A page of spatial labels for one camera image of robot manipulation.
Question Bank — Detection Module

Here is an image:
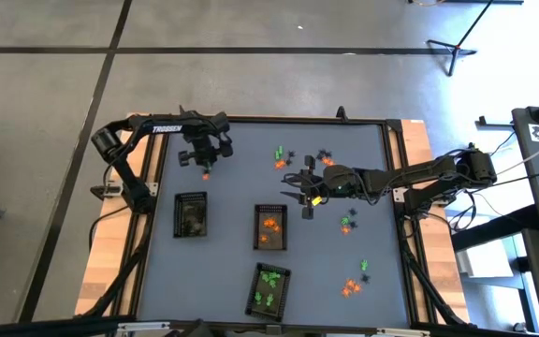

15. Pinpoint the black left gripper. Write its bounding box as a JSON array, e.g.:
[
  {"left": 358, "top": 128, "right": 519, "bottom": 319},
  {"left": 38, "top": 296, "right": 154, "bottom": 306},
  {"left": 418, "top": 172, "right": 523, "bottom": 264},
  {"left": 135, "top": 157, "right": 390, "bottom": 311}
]
[{"left": 177, "top": 137, "right": 234, "bottom": 179}]

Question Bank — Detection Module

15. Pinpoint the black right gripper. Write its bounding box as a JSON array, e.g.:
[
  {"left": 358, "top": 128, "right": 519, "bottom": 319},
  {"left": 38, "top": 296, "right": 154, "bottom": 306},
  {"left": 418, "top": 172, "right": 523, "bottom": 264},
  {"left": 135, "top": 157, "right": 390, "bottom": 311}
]
[{"left": 280, "top": 154, "right": 328, "bottom": 221}]

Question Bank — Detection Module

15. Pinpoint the grey table mat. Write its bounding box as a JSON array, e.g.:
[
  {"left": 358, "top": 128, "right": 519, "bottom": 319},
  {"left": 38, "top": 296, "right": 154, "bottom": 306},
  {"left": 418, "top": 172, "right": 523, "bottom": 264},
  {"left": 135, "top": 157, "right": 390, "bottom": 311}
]
[{"left": 136, "top": 120, "right": 409, "bottom": 329}]

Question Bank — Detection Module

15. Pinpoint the black slotted plastic basket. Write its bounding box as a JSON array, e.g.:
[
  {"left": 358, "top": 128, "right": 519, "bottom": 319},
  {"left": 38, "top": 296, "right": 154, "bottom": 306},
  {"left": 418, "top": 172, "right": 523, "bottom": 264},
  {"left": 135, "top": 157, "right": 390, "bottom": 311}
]
[
  {"left": 172, "top": 190, "right": 209, "bottom": 239},
  {"left": 243, "top": 261, "right": 292, "bottom": 324},
  {"left": 252, "top": 203, "right": 288, "bottom": 251}
]

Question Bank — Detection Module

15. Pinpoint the light wooden table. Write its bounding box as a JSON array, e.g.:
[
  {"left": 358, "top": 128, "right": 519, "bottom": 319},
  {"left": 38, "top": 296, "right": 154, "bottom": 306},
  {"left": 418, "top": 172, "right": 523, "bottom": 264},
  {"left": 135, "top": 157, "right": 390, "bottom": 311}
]
[{"left": 73, "top": 111, "right": 471, "bottom": 327}]

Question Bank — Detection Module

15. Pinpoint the white box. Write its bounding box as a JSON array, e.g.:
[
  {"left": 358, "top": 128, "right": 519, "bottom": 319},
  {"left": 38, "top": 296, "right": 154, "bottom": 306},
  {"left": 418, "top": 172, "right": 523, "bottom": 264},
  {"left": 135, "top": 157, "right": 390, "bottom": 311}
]
[{"left": 455, "top": 242, "right": 515, "bottom": 281}]

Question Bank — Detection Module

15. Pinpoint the black pole stand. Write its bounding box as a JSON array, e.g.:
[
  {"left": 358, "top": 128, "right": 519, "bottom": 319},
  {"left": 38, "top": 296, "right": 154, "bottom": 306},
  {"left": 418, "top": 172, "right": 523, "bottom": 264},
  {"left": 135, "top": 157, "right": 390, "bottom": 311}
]
[{"left": 474, "top": 88, "right": 539, "bottom": 128}]

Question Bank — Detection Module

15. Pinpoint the black tripod stand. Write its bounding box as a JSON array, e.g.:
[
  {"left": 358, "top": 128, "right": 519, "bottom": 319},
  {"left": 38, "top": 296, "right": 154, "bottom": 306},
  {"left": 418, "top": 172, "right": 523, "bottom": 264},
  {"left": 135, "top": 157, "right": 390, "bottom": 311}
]
[{"left": 426, "top": 0, "right": 496, "bottom": 79}]

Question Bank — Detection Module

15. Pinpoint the pale blue metal leg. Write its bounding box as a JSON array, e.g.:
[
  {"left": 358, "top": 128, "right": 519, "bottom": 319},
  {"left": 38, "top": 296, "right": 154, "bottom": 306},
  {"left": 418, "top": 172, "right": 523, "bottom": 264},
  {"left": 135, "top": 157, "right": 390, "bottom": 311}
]
[{"left": 512, "top": 233, "right": 539, "bottom": 334}]

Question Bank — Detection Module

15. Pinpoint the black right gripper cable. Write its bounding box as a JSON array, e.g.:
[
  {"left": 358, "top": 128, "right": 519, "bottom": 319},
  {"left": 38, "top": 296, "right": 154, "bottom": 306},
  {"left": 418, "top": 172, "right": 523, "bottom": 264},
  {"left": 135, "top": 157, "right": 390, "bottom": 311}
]
[{"left": 281, "top": 170, "right": 309, "bottom": 188}]

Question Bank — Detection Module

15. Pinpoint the black metal table frame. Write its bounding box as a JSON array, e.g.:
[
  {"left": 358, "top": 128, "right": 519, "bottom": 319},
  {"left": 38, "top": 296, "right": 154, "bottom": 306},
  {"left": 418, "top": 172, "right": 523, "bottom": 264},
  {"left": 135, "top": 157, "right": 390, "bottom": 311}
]
[{"left": 112, "top": 113, "right": 439, "bottom": 329}]

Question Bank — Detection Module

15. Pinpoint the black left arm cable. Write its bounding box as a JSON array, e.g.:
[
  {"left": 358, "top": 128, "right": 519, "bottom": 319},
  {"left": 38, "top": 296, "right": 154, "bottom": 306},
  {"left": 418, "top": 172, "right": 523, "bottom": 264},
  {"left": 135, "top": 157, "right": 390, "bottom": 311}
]
[{"left": 88, "top": 205, "right": 128, "bottom": 254}]

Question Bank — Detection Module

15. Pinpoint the black diagonal frame strut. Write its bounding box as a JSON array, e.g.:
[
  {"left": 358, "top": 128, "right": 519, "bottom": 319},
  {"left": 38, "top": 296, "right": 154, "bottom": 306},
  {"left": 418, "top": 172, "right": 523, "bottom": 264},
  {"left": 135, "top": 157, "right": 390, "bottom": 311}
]
[
  {"left": 400, "top": 224, "right": 470, "bottom": 328},
  {"left": 81, "top": 228, "right": 152, "bottom": 319}
]

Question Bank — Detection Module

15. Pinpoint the silver rail bracket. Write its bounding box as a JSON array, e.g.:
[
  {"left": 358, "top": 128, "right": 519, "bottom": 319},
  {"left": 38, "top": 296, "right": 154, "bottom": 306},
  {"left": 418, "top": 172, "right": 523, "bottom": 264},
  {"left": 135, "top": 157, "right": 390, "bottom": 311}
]
[
  {"left": 375, "top": 328, "right": 432, "bottom": 337},
  {"left": 117, "top": 321, "right": 171, "bottom": 333}
]

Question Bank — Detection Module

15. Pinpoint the black camera mount rail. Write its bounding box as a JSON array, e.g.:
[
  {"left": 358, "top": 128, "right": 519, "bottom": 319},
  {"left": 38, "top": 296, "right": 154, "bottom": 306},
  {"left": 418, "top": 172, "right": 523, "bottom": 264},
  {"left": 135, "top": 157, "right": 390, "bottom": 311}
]
[{"left": 0, "top": 315, "right": 539, "bottom": 337}]

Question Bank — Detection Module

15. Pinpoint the white floor cable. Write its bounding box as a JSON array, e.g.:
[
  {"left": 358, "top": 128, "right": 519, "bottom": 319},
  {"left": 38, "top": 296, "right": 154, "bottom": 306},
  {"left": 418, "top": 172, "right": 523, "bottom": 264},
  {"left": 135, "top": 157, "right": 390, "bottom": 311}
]
[{"left": 496, "top": 139, "right": 539, "bottom": 175}]

